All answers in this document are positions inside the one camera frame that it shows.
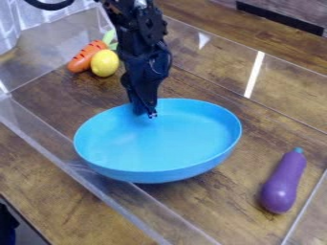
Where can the white patterned curtain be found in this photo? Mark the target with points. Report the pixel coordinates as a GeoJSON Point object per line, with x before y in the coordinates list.
{"type": "Point", "coordinates": [19, 16]}

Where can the round blue tray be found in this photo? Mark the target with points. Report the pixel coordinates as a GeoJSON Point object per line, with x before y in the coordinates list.
{"type": "Point", "coordinates": [181, 144]}

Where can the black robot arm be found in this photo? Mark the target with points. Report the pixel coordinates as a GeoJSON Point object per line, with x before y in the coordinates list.
{"type": "Point", "coordinates": [141, 29]}

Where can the clear acrylic enclosure wall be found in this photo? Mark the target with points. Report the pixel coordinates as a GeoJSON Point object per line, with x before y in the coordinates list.
{"type": "Point", "coordinates": [257, 67]}

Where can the orange toy carrot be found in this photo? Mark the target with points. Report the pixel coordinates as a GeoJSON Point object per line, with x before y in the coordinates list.
{"type": "Point", "coordinates": [81, 62]}

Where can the yellow toy lemon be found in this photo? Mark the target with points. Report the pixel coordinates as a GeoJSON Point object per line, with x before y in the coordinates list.
{"type": "Point", "coordinates": [105, 63]}

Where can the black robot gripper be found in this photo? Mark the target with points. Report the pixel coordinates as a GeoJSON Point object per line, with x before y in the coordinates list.
{"type": "Point", "coordinates": [146, 71]}

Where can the purple toy eggplant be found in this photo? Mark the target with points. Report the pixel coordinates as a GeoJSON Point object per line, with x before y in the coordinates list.
{"type": "Point", "coordinates": [278, 194]}

